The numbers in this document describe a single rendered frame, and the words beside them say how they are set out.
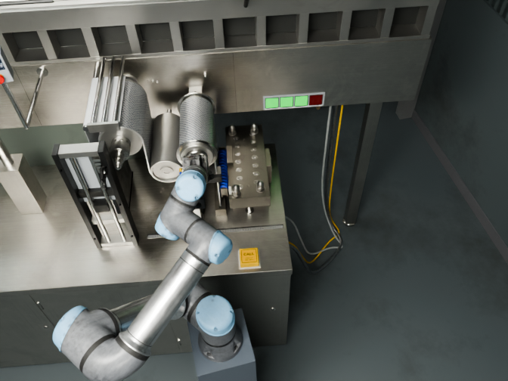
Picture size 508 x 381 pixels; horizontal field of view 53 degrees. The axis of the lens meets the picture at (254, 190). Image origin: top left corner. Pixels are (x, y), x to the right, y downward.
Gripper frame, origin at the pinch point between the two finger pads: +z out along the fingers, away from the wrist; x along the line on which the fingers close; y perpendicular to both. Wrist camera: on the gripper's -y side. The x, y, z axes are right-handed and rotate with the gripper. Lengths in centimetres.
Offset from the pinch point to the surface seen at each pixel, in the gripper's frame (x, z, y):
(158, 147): 16.1, 25.2, 6.5
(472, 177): -154, 137, -37
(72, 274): 53, 22, -39
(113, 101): 28.1, 14.2, 24.4
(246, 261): -13.3, 19.8, -37.8
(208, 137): -2.8, 19.0, 9.7
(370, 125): -78, 81, 4
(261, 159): -22, 45, -3
